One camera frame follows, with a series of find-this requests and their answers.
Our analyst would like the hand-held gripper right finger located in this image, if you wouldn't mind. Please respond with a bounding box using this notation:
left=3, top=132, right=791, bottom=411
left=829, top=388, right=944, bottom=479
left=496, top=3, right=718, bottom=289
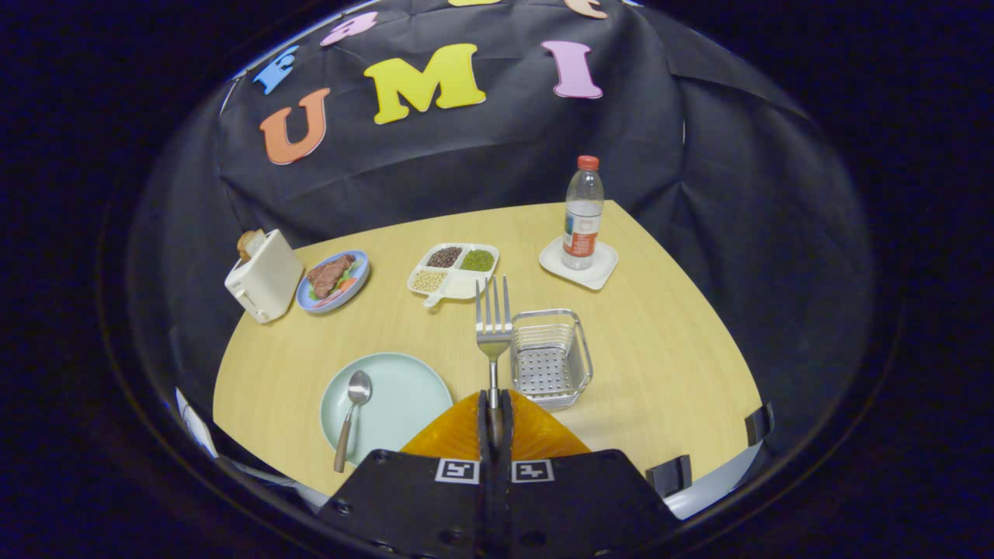
left=497, top=388, right=680, bottom=559

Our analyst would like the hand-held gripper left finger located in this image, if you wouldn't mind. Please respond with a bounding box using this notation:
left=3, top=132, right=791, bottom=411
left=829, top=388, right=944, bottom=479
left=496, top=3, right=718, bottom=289
left=318, top=391, right=498, bottom=559

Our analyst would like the metal fork with wooden handle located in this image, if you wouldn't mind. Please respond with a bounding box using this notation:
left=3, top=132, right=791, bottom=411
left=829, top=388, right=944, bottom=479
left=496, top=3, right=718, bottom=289
left=475, top=274, right=513, bottom=450

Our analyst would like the metal spoon with wooden handle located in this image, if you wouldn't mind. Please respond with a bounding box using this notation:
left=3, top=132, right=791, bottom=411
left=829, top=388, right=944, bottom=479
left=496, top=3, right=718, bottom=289
left=334, top=370, right=373, bottom=474

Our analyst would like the pale green plate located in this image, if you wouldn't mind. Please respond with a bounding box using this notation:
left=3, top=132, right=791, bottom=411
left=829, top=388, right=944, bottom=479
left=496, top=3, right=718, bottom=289
left=320, top=352, right=454, bottom=468

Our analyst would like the black table edge clamp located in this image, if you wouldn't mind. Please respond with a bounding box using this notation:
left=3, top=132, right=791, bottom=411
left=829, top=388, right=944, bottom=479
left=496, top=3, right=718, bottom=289
left=744, top=402, right=776, bottom=448
left=646, top=455, right=693, bottom=498

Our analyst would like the white divided dish with beans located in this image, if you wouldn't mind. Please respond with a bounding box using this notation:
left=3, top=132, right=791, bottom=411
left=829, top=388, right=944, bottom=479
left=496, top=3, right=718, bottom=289
left=407, top=242, right=500, bottom=308

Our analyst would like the white square coaster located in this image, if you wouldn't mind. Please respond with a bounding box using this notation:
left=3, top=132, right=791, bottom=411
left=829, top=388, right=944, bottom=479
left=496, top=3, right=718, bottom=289
left=539, top=236, right=619, bottom=291

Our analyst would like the blue plate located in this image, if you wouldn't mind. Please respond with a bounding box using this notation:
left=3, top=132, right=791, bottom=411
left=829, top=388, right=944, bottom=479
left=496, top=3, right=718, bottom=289
left=296, top=249, right=371, bottom=314

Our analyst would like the brown steak with vegetables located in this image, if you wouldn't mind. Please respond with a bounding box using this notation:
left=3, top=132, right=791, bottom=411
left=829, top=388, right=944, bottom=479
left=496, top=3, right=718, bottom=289
left=306, top=254, right=356, bottom=300

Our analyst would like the clear bottle with red cap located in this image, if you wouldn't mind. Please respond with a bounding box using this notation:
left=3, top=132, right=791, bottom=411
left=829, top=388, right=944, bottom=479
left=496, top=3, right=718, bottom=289
left=562, top=155, right=605, bottom=271

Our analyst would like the white toaster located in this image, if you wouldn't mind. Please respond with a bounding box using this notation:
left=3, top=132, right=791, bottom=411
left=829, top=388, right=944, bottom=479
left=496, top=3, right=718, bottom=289
left=224, top=228, right=304, bottom=324

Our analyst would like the metal wire basket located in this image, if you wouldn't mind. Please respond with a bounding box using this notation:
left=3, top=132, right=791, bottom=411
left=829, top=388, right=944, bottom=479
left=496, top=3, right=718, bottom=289
left=509, top=308, right=594, bottom=411

